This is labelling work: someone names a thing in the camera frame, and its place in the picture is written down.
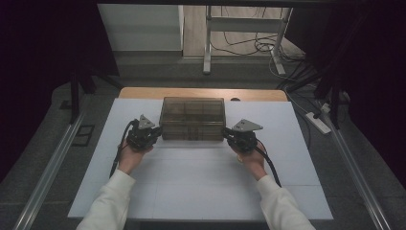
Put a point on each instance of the black stand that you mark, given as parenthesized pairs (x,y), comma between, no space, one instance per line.
(74,102)
(335,105)

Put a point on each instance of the person's left hand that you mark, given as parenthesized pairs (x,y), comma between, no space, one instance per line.
(130,159)

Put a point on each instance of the person's right hand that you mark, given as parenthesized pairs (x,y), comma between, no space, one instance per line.
(253,163)

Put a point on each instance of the white power strip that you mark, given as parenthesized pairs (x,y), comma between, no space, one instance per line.
(319,124)

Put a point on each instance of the white desk frame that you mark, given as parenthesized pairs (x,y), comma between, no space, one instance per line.
(242,24)

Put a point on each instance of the white cabinet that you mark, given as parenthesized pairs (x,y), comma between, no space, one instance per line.
(140,28)

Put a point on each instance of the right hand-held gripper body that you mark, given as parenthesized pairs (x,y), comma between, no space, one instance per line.
(244,140)

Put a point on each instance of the brown transparent drawer box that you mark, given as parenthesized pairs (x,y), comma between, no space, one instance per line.
(191,111)

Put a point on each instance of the black table grommet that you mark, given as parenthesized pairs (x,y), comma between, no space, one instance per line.
(235,99)

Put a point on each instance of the dark curtain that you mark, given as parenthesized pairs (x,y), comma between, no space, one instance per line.
(38,64)
(376,80)

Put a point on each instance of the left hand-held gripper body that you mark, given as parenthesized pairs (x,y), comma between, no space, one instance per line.
(139,137)

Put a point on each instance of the aluminium rail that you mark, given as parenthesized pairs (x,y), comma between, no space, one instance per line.
(357,179)
(48,174)

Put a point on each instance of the white table board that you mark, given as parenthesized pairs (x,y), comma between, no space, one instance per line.
(198,191)

